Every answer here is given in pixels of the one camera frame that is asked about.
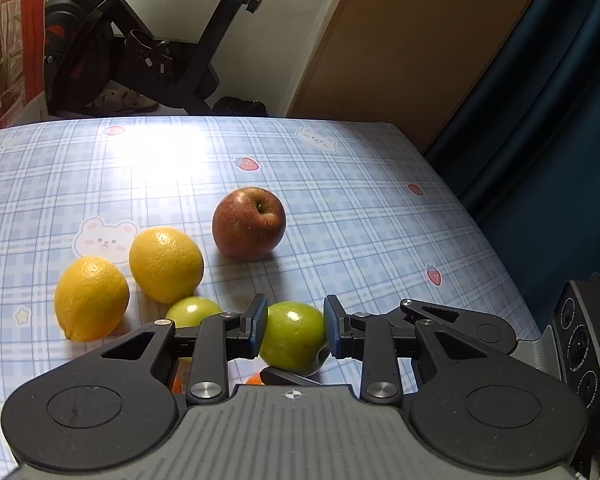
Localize green apple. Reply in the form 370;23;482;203
260;301;329;376
164;296;222;328

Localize orange mandarin front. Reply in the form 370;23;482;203
171;358;192;394

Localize orange mandarin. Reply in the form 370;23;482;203
171;358;192;394
246;373;264;386

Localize red apple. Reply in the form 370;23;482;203
212;188;286;261

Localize right yellow lemon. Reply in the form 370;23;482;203
129;226;204;304

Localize yellow lemon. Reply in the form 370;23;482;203
129;226;204;304
54;257;130;342

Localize left yellow lemon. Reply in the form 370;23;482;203
54;257;130;342

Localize dark blue curtain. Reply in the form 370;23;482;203
425;0;600;323

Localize sandals on floor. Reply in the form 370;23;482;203
92;88;159;116

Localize wooden wardrobe panel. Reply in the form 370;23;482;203
288;0;530;150

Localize black exercise bike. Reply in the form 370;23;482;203
44;0;262;117

